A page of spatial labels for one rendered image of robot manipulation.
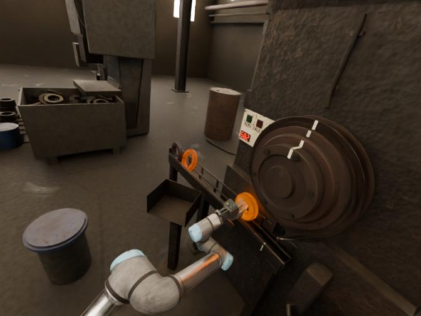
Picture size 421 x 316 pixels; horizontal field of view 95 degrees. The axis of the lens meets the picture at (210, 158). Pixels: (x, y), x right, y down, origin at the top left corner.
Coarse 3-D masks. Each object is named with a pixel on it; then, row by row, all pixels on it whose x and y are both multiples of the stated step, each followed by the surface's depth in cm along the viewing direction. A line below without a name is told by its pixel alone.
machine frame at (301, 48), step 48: (288, 0) 82; (336, 0) 68; (384, 0) 58; (288, 48) 85; (336, 48) 70; (384, 48) 60; (288, 96) 89; (336, 96) 73; (384, 96) 62; (240, 144) 121; (384, 144) 63; (240, 192) 120; (384, 192) 66; (240, 240) 128; (336, 240) 81; (384, 240) 68; (240, 288) 137; (288, 288) 100; (336, 288) 79; (384, 288) 68
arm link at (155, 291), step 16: (208, 256) 86; (224, 256) 91; (192, 272) 75; (208, 272) 80; (144, 288) 61; (160, 288) 63; (176, 288) 66; (144, 304) 60; (160, 304) 61; (176, 304) 66
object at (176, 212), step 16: (160, 192) 127; (176, 192) 131; (192, 192) 125; (160, 208) 122; (176, 208) 123; (192, 208) 113; (176, 224) 124; (176, 240) 131; (176, 256) 142; (160, 272) 145; (176, 272) 147
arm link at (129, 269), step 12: (132, 252) 71; (120, 264) 68; (132, 264) 67; (144, 264) 68; (120, 276) 65; (132, 276) 64; (144, 276) 64; (108, 288) 64; (120, 288) 64; (132, 288) 62; (96, 300) 65; (108, 300) 64; (120, 300) 63; (84, 312) 64; (96, 312) 62; (108, 312) 63
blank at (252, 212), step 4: (244, 192) 110; (240, 196) 110; (244, 196) 107; (248, 196) 105; (252, 196) 106; (236, 200) 114; (244, 200) 108; (248, 200) 105; (252, 200) 104; (248, 204) 106; (252, 204) 103; (256, 204) 104; (252, 208) 103; (256, 208) 103; (248, 212) 106; (252, 212) 104; (256, 212) 103; (244, 216) 109; (248, 216) 107; (252, 216) 104; (256, 216) 106; (248, 220) 107
